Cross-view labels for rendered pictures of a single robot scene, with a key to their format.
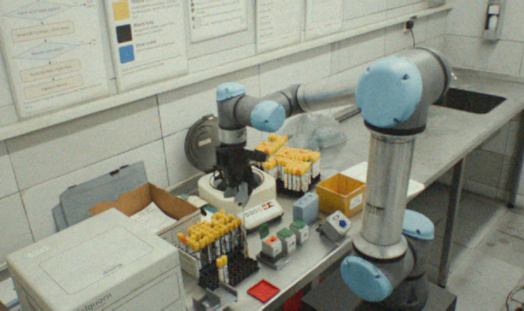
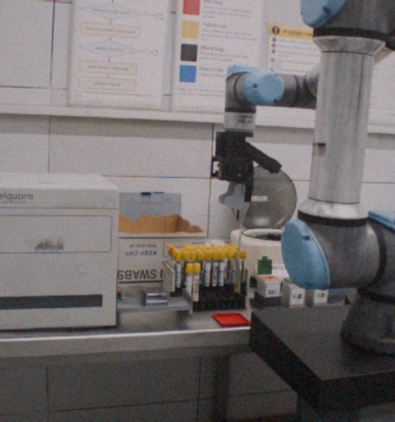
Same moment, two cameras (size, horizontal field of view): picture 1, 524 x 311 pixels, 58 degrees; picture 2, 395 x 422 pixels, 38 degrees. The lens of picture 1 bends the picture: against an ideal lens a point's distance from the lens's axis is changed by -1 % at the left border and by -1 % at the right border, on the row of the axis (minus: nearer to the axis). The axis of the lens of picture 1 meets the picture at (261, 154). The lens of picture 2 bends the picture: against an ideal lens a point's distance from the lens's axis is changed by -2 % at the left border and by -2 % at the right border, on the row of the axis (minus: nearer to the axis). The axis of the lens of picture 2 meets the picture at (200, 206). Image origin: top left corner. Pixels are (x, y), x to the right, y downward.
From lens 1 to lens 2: 69 cm
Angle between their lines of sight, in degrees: 31
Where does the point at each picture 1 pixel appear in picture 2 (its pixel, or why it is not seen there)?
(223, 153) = (221, 138)
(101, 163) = (135, 179)
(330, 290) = (294, 316)
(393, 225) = (336, 170)
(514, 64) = not seen: outside the picture
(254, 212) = (278, 268)
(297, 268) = not seen: hidden behind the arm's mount
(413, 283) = (390, 309)
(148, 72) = (207, 101)
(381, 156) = (323, 72)
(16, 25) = (88, 19)
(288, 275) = not seen: hidden behind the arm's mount
